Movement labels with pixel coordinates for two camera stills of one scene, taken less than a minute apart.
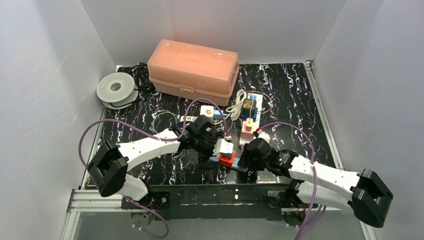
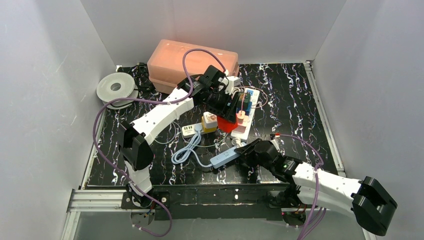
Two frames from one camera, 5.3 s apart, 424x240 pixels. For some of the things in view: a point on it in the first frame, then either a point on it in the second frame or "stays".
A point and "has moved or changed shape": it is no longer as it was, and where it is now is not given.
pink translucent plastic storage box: [187, 70] stays
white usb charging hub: [188, 118] has moved or changed shape
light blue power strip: [234, 165] to [224, 158]
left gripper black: [205, 145] to [228, 106]
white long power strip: [258, 98] to [243, 135]
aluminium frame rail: [83, 200] stays
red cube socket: [226, 160] to [225, 125]
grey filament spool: [117, 90] stays
